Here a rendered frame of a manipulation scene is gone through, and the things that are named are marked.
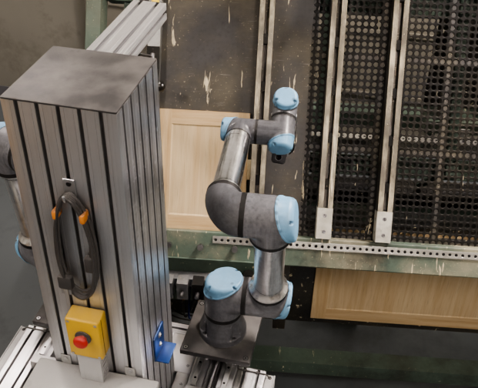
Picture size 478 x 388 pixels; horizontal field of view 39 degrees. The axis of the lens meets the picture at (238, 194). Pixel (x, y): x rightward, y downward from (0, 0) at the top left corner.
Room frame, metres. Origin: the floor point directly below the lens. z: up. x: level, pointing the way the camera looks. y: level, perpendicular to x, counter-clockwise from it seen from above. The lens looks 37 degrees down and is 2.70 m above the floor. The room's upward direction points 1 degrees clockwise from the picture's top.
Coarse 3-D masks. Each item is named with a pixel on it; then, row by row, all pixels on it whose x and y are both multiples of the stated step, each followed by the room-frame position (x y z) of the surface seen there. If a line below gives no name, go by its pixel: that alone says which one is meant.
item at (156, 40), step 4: (160, 0) 2.61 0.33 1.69; (160, 28) 2.55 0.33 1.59; (156, 32) 2.54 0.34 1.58; (160, 32) 2.54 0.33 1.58; (156, 36) 2.54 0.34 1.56; (160, 36) 2.54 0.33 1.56; (152, 40) 2.53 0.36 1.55; (156, 40) 2.53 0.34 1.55; (160, 40) 2.54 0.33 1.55; (148, 44) 2.52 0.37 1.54; (152, 44) 2.52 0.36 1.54; (156, 44) 2.52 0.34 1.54; (160, 44) 2.53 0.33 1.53; (160, 48) 2.53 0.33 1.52; (160, 52) 2.52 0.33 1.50; (160, 56) 2.52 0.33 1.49; (160, 60) 2.51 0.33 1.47; (160, 64) 2.51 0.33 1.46; (160, 68) 2.50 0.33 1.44; (160, 72) 2.50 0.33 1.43
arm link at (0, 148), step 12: (0, 132) 1.62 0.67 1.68; (0, 144) 1.58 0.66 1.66; (0, 156) 1.57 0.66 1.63; (0, 168) 1.58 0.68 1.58; (12, 168) 1.55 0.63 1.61; (12, 180) 1.60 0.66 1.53; (12, 192) 1.61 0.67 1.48; (12, 204) 1.62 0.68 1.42; (24, 216) 1.61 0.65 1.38; (24, 228) 1.62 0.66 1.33; (24, 240) 1.62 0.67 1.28; (24, 252) 1.62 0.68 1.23
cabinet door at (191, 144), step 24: (168, 120) 2.39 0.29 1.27; (192, 120) 2.38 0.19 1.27; (216, 120) 2.38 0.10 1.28; (168, 144) 2.34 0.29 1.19; (192, 144) 2.34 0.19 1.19; (216, 144) 2.33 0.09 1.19; (168, 168) 2.29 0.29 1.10; (192, 168) 2.29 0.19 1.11; (216, 168) 2.29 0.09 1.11; (168, 192) 2.24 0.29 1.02; (192, 192) 2.24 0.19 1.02; (168, 216) 2.19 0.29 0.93; (192, 216) 2.19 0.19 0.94
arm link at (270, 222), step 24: (240, 216) 1.32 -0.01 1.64; (264, 216) 1.31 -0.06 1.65; (288, 216) 1.31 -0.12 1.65; (264, 240) 1.31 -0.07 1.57; (288, 240) 1.30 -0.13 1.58; (264, 264) 1.36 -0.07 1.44; (264, 288) 1.40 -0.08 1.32; (288, 288) 1.46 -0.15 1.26; (264, 312) 1.41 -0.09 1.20; (288, 312) 1.41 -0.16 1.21
